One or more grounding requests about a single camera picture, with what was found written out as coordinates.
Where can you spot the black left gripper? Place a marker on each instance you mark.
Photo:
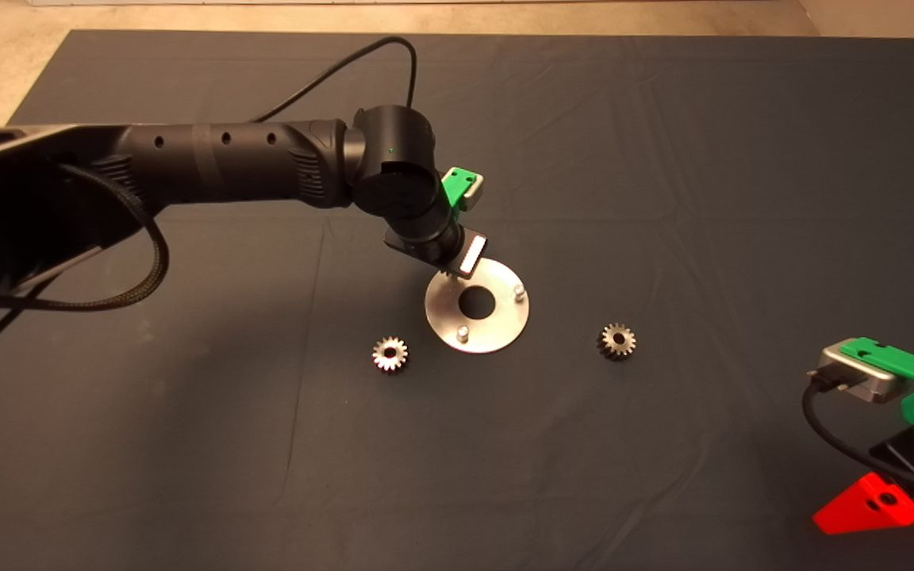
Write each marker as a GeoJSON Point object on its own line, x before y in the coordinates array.
{"type": "Point", "coordinates": [461, 246]}

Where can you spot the dark grey table cloth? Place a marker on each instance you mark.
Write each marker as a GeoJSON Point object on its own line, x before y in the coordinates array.
{"type": "Point", "coordinates": [663, 159]}

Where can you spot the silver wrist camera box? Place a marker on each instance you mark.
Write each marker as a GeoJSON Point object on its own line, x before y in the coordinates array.
{"type": "Point", "coordinates": [474, 193]}
{"type": "Point", "coordinates": [862, 379]}

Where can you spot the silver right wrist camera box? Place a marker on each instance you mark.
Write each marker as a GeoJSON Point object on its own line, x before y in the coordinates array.
{"type": "Point", "coordinates": [862, 379]}

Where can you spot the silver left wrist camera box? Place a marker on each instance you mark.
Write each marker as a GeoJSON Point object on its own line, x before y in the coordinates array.
{"type": "Point", "coordinates": [474, 193]}

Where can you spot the green left camera mount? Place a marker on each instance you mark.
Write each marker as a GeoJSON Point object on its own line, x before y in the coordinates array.
{"type": "Point", "coordinates": [453, 189]}

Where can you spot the round metal carrier plate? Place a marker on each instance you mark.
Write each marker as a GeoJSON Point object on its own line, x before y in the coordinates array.
{"type": "Point", "coordinates": [497, 325]}

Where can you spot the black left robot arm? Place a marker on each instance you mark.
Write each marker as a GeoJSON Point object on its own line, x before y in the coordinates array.
{"type": "Point", "coordinates": [203, 162]}

